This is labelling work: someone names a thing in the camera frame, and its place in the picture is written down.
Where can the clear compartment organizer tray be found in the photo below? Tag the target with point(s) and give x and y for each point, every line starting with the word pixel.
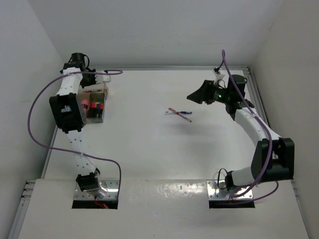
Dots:
pixel 93 101

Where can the aluminium table edge rail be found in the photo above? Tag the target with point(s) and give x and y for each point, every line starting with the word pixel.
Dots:
pixel 135 68

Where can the blue gel pen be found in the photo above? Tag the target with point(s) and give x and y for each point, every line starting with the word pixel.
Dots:
pixel 178 112

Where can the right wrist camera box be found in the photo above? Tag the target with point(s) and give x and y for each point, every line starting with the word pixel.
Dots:
pixel 218 75

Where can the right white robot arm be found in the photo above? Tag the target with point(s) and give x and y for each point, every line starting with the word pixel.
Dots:
pixel 274 155

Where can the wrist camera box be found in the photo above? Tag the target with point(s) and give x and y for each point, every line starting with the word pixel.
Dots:
pixel 102 77
pixel 218 75

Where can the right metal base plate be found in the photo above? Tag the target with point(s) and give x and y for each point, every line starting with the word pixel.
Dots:
pixel 217 192

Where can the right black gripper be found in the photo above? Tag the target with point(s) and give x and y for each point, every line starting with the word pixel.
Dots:
pixel 204 93

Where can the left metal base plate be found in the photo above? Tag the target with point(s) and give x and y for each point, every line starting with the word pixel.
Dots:
pixel 107 191

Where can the metal base plate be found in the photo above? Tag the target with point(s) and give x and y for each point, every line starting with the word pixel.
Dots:
pixel 217 192
pixel 107 191

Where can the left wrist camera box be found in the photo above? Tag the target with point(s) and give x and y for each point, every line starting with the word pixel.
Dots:
pixel 102 77

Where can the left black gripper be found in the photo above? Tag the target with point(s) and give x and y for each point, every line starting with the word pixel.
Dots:
pixel 92 82

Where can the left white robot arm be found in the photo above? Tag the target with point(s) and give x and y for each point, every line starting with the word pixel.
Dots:
pixel 70 117

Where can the clear thin ballpoint pen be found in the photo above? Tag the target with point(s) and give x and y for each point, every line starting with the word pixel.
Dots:
pixel 94 87

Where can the red gel pen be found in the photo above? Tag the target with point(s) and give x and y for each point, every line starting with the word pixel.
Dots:
pixel 182 116

